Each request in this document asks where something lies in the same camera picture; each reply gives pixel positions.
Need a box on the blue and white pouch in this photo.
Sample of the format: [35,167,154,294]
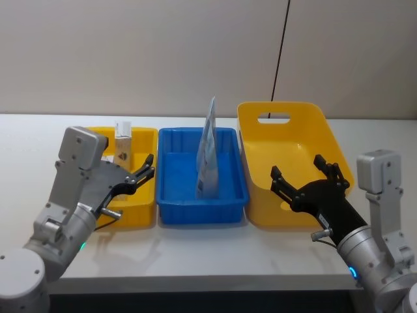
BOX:
[194,95,220,200]

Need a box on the blue plastic bin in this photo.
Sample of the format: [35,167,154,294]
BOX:
[157,127,250,226]

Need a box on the large yellow basket with handle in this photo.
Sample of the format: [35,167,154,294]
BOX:
[237,100,356,228]

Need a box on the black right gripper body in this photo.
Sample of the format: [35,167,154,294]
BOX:
[291,178,371,245]

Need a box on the small yellow plastic bin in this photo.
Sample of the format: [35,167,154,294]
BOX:
[83,126,160,229]

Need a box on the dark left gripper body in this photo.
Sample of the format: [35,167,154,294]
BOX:
[77,160,131,215]

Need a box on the brown carton with white top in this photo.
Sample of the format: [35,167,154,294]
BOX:
[113,119,133,172]

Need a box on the thin black wall cable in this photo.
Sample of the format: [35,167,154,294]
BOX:
[268,0,292,119]

